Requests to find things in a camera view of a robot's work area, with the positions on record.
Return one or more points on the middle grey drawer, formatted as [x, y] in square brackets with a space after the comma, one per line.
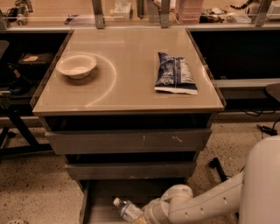
[154, 170]

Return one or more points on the grey drawer cabinet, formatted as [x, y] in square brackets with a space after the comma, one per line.
[120, 95]

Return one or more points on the black stand leg right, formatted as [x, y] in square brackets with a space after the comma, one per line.
[215, 164]

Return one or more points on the top grey drawer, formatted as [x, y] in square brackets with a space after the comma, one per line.
[127, 141]

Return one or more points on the clear blue plastic bottle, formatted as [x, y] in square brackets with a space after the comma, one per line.
[128, 211]

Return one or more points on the bottom open grey drawer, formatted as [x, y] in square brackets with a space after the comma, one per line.
[98, 208]

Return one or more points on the black power adapter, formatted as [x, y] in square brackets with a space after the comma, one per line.
[267, 130]

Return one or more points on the dark box on shelf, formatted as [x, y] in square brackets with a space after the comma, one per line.
[36, 60]

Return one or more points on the blue snack bag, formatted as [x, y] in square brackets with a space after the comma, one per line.
[174, 76]

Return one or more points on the pink plastic crate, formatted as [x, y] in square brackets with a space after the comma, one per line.
[188, 11]

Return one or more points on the black table frame left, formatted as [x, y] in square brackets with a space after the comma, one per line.
[33, 146]

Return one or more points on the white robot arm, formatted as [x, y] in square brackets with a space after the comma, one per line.
[253, 193]

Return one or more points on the white bowl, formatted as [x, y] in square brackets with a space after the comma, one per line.
[77, 65]

